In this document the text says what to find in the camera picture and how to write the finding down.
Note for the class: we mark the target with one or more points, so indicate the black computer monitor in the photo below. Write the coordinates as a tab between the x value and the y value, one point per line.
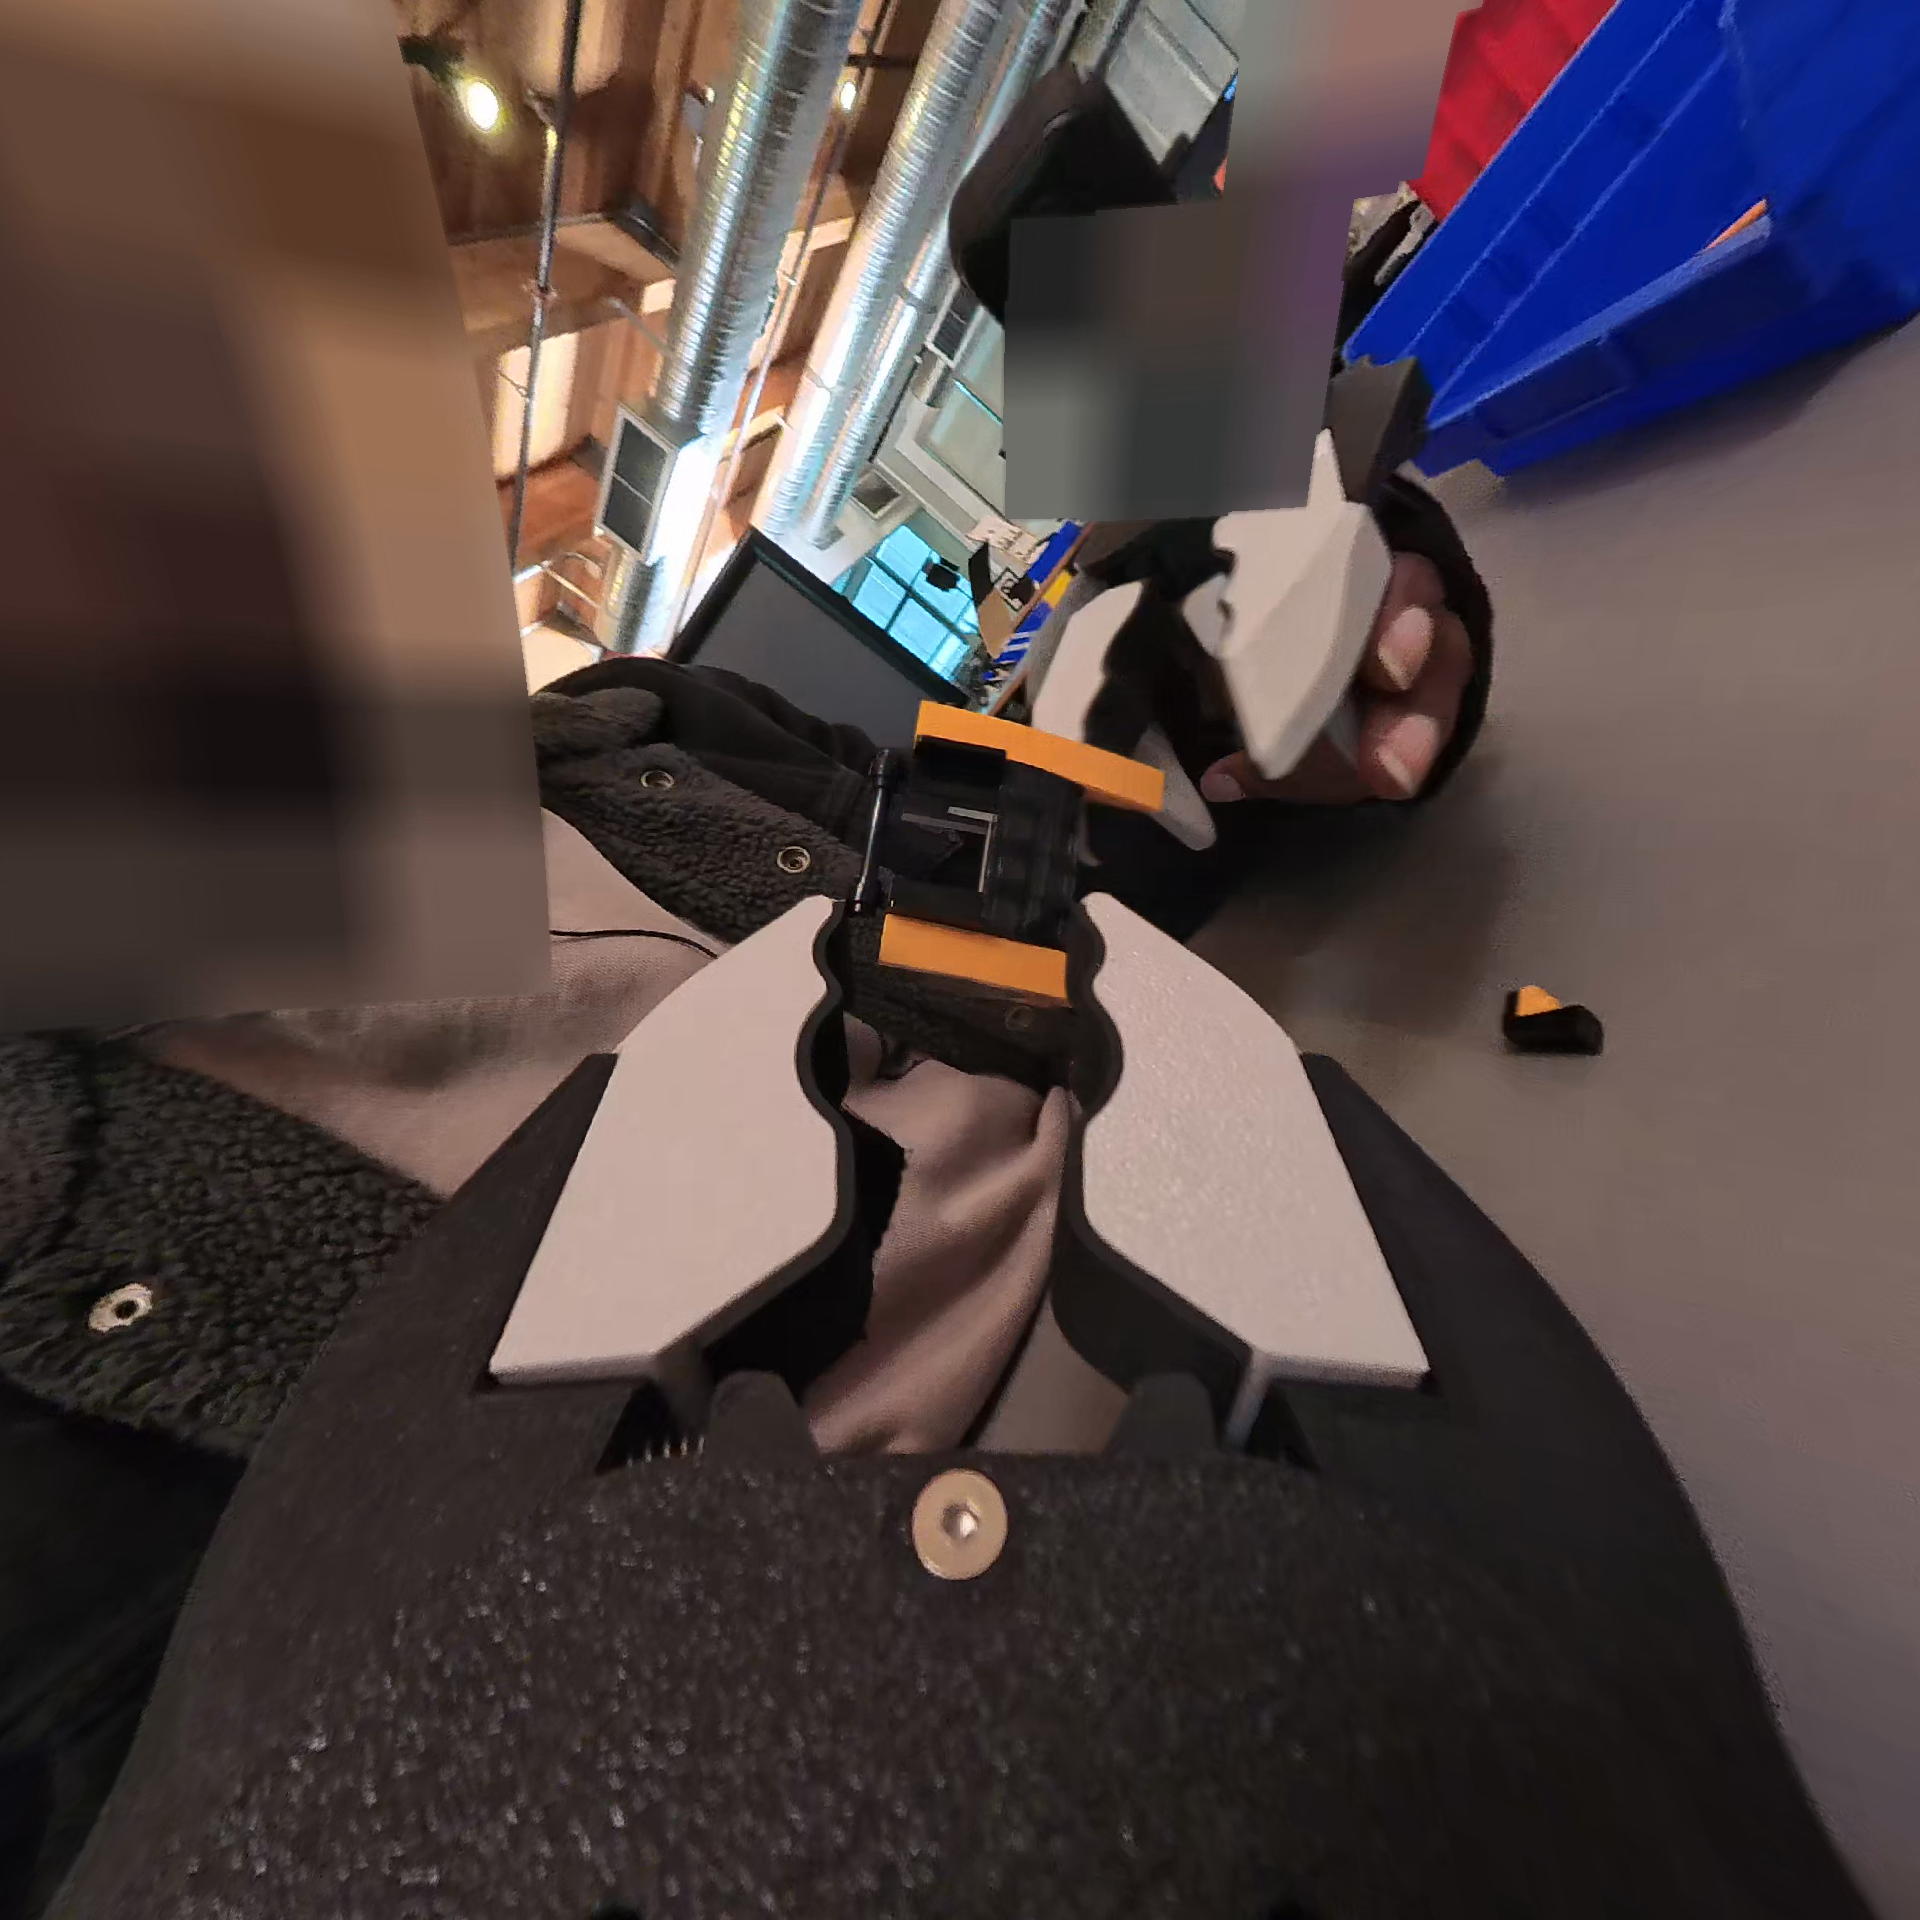
796	629

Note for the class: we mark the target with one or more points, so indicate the small black lego brick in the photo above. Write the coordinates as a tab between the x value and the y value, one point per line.
1559	1035

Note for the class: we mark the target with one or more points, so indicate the beige sweatshirt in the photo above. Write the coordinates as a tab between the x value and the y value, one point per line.
962	1275

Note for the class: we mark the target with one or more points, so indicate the black fleece jacket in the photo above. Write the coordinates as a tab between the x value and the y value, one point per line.
195	1231

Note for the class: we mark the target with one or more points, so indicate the orange black lego subassembly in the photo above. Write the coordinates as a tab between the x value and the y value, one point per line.
974	855

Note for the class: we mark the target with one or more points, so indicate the blue plastic bin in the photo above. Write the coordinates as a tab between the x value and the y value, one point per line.
1622	255

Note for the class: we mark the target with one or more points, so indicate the ceiling air vent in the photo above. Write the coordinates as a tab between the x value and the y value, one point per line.
635	481

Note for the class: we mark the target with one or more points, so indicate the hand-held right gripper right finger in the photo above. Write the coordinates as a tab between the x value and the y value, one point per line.
1244	1200

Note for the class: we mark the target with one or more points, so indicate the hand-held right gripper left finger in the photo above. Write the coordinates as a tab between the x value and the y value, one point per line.
675	1200

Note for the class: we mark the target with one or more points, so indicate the person's left hand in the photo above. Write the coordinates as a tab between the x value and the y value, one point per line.
1412	660

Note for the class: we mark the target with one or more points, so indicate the silver air duct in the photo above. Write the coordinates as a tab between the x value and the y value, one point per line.
751	225

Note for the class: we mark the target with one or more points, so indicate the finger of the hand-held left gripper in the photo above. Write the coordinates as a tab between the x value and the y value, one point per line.
1300	629
1090	660

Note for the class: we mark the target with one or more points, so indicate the red plastic bin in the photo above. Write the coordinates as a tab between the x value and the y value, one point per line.
1501	105

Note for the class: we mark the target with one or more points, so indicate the heap of orange lego parts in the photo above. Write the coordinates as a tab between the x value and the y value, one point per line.
1741	225

